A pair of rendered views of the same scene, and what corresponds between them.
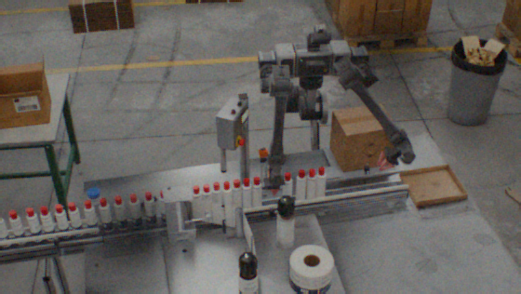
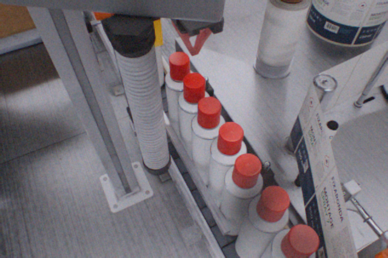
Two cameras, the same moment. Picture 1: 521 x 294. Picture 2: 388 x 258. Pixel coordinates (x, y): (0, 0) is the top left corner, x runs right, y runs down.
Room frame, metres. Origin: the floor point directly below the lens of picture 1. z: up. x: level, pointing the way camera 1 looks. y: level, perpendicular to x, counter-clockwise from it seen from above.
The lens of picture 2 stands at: (2.69, 0.37, 1.43)
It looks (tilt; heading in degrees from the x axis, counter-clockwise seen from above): 55 degrees down; 255
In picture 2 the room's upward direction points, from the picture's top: straight up
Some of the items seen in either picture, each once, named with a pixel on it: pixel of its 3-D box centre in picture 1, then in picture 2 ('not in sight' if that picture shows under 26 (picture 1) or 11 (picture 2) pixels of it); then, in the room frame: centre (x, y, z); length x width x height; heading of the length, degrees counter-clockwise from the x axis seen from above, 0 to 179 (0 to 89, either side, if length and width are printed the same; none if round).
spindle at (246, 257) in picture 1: (247, 277); not in sight; (1.99, 0.04, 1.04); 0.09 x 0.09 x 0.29
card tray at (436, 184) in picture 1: (433, 184); not in sight; (2.81, -0.99, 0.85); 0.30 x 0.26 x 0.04; 101
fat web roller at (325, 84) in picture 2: (239, 222); (308, 117); (2.40, 0.08, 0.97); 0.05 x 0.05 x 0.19
